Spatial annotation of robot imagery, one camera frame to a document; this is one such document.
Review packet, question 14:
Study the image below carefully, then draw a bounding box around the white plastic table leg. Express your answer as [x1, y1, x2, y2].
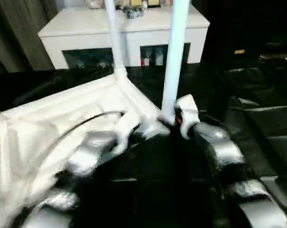
[159, 0, 192, 122]
[104, 0, 130, 84]

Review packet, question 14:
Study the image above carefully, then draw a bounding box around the white plastic table top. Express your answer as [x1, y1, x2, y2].
[0, 72, 172, 216]

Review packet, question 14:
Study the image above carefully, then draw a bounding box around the black mat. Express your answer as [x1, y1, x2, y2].
[0, 61, 287, 228]

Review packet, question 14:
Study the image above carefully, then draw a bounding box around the glass bowl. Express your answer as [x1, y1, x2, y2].
[123, 5, 146, 20]

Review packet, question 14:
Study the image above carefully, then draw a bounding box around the white cabinet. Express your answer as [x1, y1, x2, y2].
[37, 4, 211, 70]

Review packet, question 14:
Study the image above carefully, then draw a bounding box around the grey curtain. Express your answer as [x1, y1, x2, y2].
[0, 0, 59, 72]

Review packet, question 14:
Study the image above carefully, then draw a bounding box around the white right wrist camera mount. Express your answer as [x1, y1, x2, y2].
[175, 94, 201, 140]

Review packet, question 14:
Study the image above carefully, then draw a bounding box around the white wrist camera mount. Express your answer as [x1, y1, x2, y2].
[109, 112, 142, 154]
[175, 94, 201, 140]

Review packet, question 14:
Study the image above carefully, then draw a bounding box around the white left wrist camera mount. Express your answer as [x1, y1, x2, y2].
[109, 112, 142, 154]

